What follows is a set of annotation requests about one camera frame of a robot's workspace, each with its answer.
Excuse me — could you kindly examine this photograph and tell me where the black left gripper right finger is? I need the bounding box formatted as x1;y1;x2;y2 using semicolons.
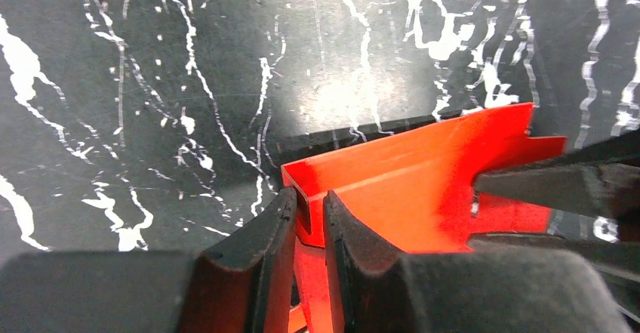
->
323;192;631;332

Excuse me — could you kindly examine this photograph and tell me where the red paper box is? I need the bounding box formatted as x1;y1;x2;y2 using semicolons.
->
281;103;565;332

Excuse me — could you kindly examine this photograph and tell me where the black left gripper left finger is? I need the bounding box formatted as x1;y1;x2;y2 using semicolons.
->
1;187;297;332

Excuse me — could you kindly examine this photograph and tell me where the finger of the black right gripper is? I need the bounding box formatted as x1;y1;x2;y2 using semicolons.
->
473;130;639;221
467;233;639;321

